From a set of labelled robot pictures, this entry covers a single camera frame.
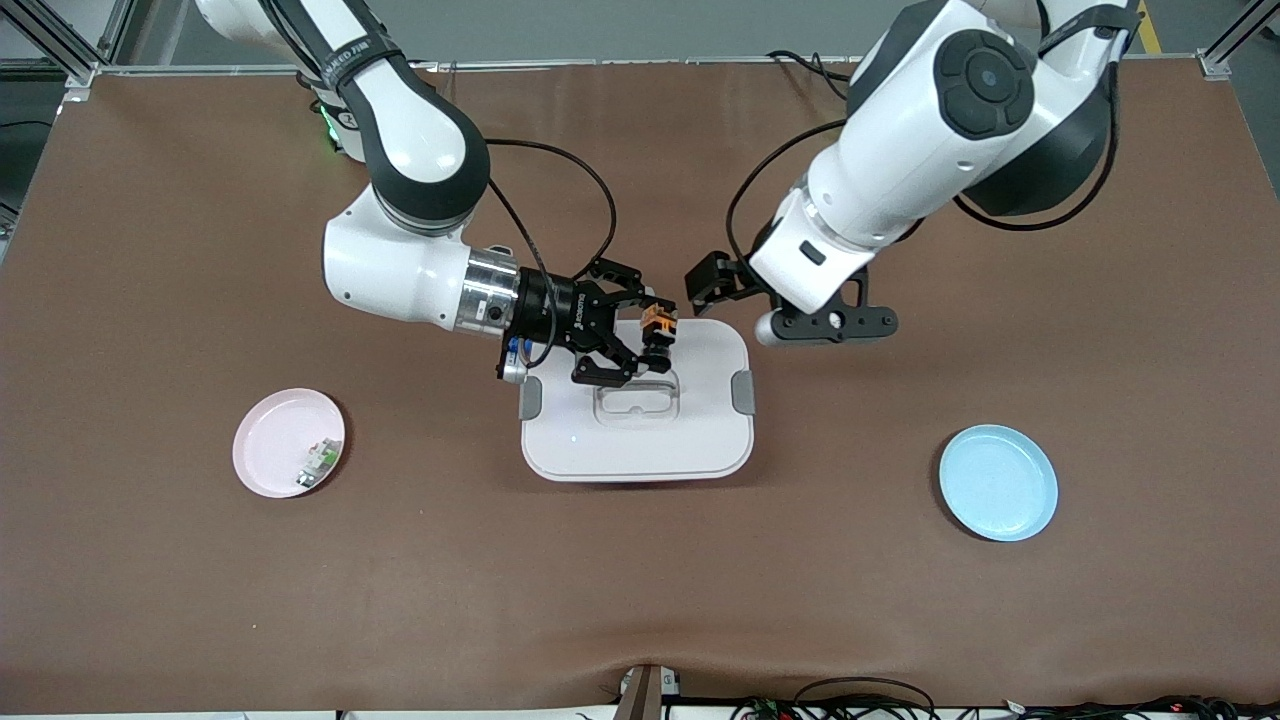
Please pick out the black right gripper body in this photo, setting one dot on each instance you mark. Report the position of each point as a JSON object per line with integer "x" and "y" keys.
{"x": 560, "y": 316}

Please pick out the black and orange battery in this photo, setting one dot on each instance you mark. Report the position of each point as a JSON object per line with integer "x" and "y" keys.
{"x": 660, "y": 322}

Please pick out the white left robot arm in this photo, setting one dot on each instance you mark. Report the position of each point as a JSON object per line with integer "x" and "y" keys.
{"x": 920, "y": 160}

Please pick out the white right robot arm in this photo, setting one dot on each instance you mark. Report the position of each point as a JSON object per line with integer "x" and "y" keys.
{"x": 410, "y": 150}

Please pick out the white lidded box grey latches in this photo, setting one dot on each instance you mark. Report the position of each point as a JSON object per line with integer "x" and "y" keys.
{"x": 640, "y": 440}

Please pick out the brown table mat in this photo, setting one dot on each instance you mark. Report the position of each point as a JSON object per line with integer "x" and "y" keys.
{"x": 640, "y": 600}

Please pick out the light blue round plate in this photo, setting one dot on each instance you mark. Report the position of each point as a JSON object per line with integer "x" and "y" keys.
{"x": 998, "y": 483}

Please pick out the pink round plate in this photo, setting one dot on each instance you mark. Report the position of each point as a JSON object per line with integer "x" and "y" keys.
{"x": 270, "y": 450}

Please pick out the green white switch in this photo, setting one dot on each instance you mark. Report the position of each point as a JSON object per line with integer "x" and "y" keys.
{"x": 318, "y": 463}

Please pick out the metal table edge bracket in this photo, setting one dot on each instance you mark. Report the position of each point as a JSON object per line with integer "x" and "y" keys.
{"x": 645, "y": 695}

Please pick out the aluminium frame post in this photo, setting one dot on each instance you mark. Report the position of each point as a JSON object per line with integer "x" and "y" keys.
{"x": 1235, "y": 45}
{"x": 60, "y": 40}

